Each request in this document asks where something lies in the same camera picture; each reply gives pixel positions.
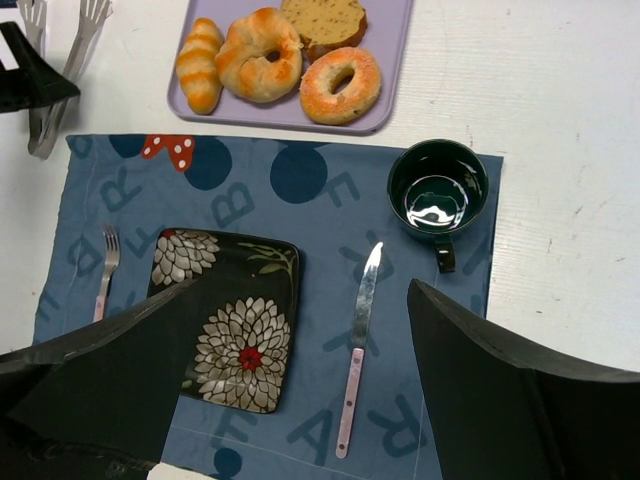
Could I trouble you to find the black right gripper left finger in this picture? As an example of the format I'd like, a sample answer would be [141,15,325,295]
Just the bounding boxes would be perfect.
[1,280,198,479]

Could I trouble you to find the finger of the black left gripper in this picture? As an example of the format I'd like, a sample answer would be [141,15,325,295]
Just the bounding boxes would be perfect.
[1,22,80,113]

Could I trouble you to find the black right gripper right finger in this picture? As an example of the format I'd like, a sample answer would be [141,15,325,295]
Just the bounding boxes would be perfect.
[407,280,639,479]

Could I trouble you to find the silver metal tongs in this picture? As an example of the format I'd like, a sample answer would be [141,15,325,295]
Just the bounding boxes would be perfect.
[17,0,114,161]

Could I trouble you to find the twisted orange bread ring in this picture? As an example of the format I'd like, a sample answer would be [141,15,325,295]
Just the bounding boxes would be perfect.
[214,6,305,105]

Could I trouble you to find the striped orange bread roll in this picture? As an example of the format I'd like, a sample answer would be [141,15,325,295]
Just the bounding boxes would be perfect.
[175,17,224,115]

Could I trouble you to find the brown bread slice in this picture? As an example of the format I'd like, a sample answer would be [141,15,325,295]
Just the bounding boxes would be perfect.
[280,0,368,62]

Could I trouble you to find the blue patterned placemat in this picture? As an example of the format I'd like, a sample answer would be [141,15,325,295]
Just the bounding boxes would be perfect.
[34,134,503,479]

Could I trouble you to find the black floral square plate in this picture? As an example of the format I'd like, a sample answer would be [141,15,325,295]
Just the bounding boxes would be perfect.
[148,228,300,414]

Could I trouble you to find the dark green mug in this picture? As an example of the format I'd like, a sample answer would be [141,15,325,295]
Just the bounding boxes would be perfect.
[387,139,490,274]

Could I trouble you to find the sugared orange donut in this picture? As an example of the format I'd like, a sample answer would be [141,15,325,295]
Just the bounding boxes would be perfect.
[299,47,382,125]

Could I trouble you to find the lilac plastic tray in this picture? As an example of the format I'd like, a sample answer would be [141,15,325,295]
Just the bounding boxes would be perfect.
[166,0,416,136]

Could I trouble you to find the fork with pink handle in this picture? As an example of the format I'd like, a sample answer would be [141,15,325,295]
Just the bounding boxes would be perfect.
[93,224,121,322]

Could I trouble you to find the knife with pink handle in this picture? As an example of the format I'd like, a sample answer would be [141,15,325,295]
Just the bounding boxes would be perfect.
[335,242,384,459]

